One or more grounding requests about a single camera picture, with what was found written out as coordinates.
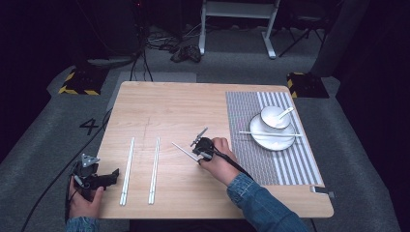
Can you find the white plate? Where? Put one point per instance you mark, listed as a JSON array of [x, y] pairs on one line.
[[274, 144]]

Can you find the person's left hand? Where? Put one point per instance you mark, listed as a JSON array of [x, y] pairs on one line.
[[85, 206]]

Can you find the yellow black striped base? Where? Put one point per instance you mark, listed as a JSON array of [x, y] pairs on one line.
[[83, 82], [307, 85]]

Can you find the black tripod stand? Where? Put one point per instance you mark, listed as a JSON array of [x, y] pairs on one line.
[[306, 24]]

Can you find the person's right hand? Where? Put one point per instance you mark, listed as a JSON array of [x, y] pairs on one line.
[[222, 161]]

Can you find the metal table clip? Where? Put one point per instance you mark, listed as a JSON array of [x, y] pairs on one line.
[[322, 190]]

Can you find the white metal stand frame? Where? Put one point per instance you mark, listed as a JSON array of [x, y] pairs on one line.
[[237, 9]]

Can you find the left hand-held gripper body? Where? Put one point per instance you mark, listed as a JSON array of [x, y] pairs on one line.
[[85, 175]]

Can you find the white bowl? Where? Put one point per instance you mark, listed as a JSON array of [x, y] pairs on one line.
[[270, 116]]

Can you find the grey curtain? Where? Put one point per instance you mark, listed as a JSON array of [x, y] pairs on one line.
[[341, 35]]

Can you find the brown white striped placemat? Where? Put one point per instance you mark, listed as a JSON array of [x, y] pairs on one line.
[[245, 161]]

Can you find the white chopstick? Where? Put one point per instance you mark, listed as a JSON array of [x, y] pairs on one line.
[[153, 170], [129, 171], [183, 150], [267, 133], [126, 170], [156, 171]]

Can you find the white spoon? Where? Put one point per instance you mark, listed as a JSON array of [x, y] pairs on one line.
[[286, 111]]

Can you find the dark cloth bundle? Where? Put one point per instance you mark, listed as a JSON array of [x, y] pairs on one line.
[[187, 53]]

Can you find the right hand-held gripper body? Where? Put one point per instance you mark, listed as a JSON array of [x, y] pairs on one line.
[[203, 145]]

